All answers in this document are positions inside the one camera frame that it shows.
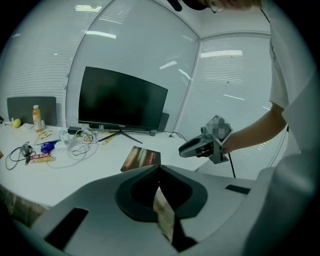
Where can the person's face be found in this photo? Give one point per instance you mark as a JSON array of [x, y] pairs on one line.
[[235, 3]]

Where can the yellow lemon toy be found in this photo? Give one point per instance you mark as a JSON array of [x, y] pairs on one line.
[[17, 123]]

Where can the black computer monitor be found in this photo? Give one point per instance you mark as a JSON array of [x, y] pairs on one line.
[[122, 98]]

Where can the orange juice bottle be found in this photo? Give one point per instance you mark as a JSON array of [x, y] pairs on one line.
[[37, 120]]

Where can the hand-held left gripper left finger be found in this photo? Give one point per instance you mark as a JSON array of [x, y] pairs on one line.
[[100, 215]]

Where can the person's glasses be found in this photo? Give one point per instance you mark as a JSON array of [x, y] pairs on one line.
[[216, 6]]

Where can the yellow snack packet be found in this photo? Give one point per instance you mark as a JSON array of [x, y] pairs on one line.
[[45, 134]]

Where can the person's right forearm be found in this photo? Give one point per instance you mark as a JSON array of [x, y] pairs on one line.
[[260, 127]]

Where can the yellow snack bar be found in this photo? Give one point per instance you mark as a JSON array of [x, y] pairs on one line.
[[43, 160]]

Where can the black power adapter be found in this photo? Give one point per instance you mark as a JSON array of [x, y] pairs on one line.
[[74, 130]]

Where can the blue snack packet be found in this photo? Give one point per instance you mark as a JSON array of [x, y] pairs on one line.
[[48, 147]]

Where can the small white bottle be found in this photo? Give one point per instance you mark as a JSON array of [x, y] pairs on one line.
[[43, 125]]

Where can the dark streaked mouse pad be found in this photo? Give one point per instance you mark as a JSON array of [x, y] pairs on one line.
[[141, 157]]

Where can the wide grey partition panel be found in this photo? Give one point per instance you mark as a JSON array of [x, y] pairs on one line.
[[25, 107]]

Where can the black head-worn camera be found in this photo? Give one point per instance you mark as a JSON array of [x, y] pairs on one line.
[[185, 3]]

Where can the yellow ruler strip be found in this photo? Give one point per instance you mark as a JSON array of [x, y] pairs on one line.
[[107, 139]]

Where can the mint white charger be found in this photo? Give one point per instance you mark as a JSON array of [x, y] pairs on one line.
[[65, 137]]

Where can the person's white shirt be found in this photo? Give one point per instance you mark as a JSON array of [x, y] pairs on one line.
[[295, 125]]

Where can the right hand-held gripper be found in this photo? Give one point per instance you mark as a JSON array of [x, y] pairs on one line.
[[218, 140]]

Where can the red snack bar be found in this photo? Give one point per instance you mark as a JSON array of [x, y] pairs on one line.
[[40, 156]]

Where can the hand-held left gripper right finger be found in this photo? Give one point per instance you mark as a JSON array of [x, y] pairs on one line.
[[215, 195]]

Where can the small grey partition panel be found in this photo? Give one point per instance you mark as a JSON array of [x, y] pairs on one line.
[[164, 122]]

